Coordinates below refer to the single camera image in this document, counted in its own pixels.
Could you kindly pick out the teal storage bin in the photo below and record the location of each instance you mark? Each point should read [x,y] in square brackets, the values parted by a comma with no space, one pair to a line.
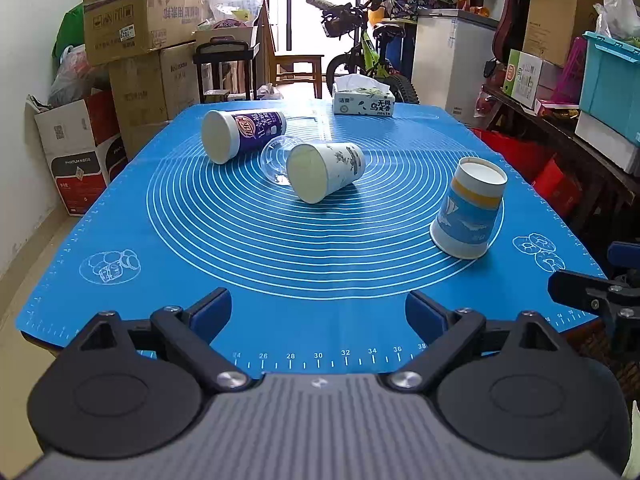
[612,85]

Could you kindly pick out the white ink-print paper cup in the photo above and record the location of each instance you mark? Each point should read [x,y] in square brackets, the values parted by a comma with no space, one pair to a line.
[325,167]

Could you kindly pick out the black utility cart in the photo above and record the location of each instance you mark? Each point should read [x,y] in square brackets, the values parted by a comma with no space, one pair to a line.
[220,55]

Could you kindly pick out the green bag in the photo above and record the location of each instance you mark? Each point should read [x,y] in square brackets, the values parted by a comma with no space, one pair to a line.
[69,35]

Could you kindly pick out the pink mesh basket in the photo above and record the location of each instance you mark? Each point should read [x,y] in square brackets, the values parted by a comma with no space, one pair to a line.
[572,72]

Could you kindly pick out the red and white plastic bag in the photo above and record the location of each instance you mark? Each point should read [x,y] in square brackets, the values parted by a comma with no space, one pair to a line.
[75,75]

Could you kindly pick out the upright brown cardboard box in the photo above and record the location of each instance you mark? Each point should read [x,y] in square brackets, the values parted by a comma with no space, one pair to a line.
[557,15]

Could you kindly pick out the white tissue box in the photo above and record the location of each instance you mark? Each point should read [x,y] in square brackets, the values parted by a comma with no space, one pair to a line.
[362,105]

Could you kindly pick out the clear plastic cup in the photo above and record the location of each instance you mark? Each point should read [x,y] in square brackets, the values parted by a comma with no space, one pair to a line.
[274,160]

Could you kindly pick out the white storage box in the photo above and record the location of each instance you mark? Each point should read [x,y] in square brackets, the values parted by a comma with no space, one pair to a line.
[607,142]

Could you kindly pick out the plain brown cardboard box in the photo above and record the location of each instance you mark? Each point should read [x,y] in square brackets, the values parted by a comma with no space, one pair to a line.
[179,80]

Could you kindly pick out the purple paper cup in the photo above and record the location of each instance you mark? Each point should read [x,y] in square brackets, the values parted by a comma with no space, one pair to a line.
[252,130]

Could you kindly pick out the green and black bicycle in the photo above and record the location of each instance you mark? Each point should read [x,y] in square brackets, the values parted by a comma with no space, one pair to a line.
[367,52]

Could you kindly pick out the white and red cardboard box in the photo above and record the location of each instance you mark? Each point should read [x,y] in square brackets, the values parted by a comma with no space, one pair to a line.
[75,160]

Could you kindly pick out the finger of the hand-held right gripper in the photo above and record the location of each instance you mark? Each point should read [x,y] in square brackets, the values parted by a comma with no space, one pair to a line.
[585,295]
[624,257]

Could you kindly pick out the clear plastic snack bag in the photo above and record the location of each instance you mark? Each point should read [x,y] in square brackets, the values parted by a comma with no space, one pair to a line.
[235,7]

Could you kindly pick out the wooden chair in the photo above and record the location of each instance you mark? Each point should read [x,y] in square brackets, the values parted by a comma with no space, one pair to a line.
[297,62]

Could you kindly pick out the white chest freezer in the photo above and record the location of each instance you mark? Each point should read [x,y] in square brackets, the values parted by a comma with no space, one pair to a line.
[445,60]

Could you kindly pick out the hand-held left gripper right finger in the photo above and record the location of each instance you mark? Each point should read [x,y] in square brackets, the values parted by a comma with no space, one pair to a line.
[422,316]

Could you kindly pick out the large brown cardboard box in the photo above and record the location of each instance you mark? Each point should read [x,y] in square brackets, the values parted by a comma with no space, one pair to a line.
[130,20]

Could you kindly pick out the dark wooden side table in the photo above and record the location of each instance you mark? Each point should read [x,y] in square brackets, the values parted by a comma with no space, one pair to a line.
[575,150]

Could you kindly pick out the blue and yellow paper cup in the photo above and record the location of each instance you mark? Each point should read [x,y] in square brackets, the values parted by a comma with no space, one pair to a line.
[467,215]

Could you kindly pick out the tall brown cardboard box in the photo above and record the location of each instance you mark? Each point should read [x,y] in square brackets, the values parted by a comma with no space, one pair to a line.
[137,105]

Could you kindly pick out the dark red instrument bag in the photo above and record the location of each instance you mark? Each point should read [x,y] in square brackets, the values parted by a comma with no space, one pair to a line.
[510,10]

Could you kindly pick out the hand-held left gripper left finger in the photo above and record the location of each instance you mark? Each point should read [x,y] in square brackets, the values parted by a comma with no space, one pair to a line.
[214,310]

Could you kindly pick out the green and white carton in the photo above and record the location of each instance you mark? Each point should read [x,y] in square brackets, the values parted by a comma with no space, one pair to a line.
[525,77]

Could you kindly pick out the blue silicone baking mat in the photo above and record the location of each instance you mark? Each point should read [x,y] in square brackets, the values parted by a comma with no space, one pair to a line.
[320,270]

